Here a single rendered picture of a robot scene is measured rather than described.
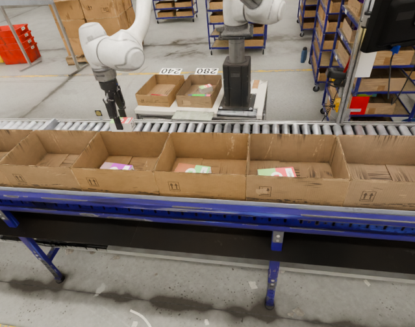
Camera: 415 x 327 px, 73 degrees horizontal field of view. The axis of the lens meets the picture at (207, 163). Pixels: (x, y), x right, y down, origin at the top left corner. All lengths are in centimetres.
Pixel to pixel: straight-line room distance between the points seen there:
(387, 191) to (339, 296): 100
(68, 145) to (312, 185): 129
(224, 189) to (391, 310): 134
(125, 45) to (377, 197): 108
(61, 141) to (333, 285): 186
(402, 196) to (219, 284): 124
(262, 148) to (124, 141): 72
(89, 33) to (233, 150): 79
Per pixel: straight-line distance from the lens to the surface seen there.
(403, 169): 157
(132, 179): 129
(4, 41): 706
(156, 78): 267
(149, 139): 150
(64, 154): 182
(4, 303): 253
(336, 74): 193
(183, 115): 215
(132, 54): 105
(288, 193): 120
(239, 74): 205
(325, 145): 142
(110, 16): 564
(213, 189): 122
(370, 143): 147
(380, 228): 137
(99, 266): 232
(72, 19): 600
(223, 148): 143
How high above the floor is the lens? 183
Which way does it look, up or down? 40 degrees down
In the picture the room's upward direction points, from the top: 7 degrees counter-clockwise
